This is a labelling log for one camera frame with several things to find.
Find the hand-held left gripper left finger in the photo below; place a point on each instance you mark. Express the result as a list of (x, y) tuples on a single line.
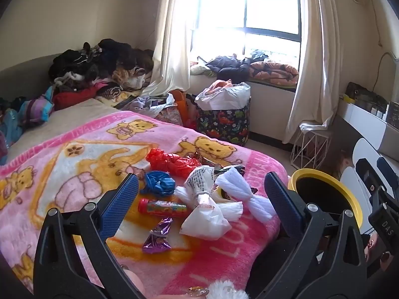
[(120, 207)]

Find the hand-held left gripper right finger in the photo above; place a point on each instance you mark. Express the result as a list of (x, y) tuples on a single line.
[(285, 207)]

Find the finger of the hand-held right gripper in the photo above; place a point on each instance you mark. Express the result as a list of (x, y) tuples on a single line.
[(366, 171), (388, 174)]

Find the yellow rimmed black bin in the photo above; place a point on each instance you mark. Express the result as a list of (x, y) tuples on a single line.
[(318, 193)]

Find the red snack packet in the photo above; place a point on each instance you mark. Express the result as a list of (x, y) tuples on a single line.
[(162, 207)]

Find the blue plastic bag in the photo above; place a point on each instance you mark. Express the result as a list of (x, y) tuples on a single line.
[(159, 183)]

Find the red plastic bag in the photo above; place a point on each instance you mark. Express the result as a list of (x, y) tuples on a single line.
[(171, 162)]

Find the yellow white snack bag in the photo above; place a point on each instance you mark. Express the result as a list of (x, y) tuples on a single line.
[(204, 221)]

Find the person's right hand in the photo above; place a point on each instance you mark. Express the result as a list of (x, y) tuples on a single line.
[(374, 249)]

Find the person's left hand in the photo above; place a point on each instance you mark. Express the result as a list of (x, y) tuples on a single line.
[(135, 283)]

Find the white chair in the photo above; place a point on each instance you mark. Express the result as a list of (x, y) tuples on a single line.
[(364, 149)]

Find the printed cardboard box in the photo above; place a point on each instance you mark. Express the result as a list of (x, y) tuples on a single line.
[(343, 165)]

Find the purple foil wrapper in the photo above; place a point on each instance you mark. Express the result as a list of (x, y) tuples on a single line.
[(157, 236)]

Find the white desk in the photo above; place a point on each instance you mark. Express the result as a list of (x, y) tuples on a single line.
[(364, 121)]

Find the black box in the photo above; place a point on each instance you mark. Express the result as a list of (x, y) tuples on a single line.
[(393, 113)]

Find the pink bear printed blanket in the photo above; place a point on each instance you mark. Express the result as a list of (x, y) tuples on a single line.
[(78, 162)]

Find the dark foil wrapper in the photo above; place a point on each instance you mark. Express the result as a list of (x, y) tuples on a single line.
[(230, 168)]

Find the yellow box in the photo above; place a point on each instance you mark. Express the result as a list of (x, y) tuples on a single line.
[(349, 98)]

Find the dark green bag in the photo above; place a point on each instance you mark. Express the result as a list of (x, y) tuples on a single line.
[(364, 95)]

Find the beige bed sheet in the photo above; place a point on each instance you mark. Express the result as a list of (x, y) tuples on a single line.
[(71, 118)]

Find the dinosaur print basket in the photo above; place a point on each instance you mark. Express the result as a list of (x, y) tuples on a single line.
[(224, 124)]

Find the pink floral cloth bag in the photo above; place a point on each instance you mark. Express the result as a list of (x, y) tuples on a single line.
[(170, 115)]

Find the lavender white clothes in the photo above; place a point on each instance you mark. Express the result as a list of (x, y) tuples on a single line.
[(146, 102)]

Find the brown patterned blanket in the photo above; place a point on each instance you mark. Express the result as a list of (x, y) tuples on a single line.
[(115, 93)]

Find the orange bag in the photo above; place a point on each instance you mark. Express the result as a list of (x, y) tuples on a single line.
[(187, 109)]

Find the red garment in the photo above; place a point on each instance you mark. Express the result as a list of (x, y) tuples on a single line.
[(74, 95)]

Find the white plastic bag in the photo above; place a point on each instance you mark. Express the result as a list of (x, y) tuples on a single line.
[(224, 98)]

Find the purple blue striped cloth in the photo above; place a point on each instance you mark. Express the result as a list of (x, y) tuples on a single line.
[(36, 109)]

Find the orange patterned quilt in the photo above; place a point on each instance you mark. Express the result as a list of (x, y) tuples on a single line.
[(274, 71)]

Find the orange red cloth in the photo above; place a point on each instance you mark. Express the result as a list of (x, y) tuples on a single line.
[(221, 84)]

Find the pile of dark clothes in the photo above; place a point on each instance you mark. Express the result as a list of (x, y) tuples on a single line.
[(103, 59)]

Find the dark jacket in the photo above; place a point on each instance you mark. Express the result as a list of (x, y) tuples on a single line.
[(227, 67)]

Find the white green cloth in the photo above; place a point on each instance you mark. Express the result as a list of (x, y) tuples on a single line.
[(199, 68)]

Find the window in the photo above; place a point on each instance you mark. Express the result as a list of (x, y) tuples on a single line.
[(246, 6)]

